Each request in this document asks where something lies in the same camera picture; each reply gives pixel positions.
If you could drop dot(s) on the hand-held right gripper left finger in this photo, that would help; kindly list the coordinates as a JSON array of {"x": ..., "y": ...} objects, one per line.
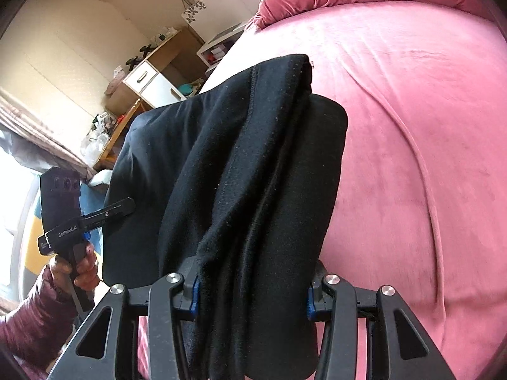
[{"x": 194, "y": 289}]

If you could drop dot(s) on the red item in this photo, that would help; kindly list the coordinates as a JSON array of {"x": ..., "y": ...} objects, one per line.
[{"x": 121, "y": 118}]

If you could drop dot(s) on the floral printed white box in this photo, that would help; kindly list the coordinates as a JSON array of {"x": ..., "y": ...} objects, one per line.
[{"x": 194, "y": 14}]

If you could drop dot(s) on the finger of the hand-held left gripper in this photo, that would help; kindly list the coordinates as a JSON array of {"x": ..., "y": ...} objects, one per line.
[{"x": 115, "y": 208}]

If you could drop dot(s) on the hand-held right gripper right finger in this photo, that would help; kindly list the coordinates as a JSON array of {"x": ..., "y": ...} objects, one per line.
[{"x": 311, "y": 304}]

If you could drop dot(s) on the blue cloth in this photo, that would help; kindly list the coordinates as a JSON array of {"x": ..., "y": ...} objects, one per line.
[{"x": 93, "y": 194}]

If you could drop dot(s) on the clear plastic bags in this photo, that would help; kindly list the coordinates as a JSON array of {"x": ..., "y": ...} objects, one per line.
[{"x": 95, "y": 142}]

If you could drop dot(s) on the teal item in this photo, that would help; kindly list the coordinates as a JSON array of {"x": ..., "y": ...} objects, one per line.
[{"x": 187, "y": 88}]

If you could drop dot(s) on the person's left hand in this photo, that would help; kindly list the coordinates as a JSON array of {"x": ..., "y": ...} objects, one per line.
[{"x": 89, "y": 275}]

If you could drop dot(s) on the white cloth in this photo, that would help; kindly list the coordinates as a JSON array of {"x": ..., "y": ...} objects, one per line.
[{"x": 99, "y": 178}]

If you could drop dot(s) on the pink cloth bag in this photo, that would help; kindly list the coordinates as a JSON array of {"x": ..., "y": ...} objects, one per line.
[{"x": 115, "y": 83}]

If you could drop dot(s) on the white drawer cabinet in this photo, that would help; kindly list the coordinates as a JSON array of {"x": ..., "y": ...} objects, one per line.
[{"x": 152, "y": 83}]

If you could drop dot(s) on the bright window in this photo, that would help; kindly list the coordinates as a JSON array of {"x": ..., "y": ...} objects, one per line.
[{"x": 12, "y": 206}]

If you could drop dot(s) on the white low shelf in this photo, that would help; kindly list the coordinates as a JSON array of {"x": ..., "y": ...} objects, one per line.
[{"x": 222, "y": 37}]

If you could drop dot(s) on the beige patterned curtain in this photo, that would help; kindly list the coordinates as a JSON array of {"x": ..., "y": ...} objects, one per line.
[{"x": 39, "y": 134}]

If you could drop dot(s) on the pink bed sheet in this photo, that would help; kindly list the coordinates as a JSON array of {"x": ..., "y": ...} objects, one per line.
[{"x": 416, "y": 146}]

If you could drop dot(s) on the wooden desk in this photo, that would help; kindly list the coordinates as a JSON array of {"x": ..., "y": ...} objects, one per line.
[{"x": 119, "y": 134}]

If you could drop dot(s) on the black pants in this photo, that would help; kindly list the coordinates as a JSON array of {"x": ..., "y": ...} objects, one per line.
[{"x": 237, "y": 166}]

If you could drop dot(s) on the person's left forearm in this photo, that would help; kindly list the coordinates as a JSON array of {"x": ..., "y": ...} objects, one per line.
[{"x": 31, "y": 324}]

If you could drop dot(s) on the black gadget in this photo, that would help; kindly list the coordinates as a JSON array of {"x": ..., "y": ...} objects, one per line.
[
  {"x": 132, "y": 63},
  {"x": 144, "y": 51}
]

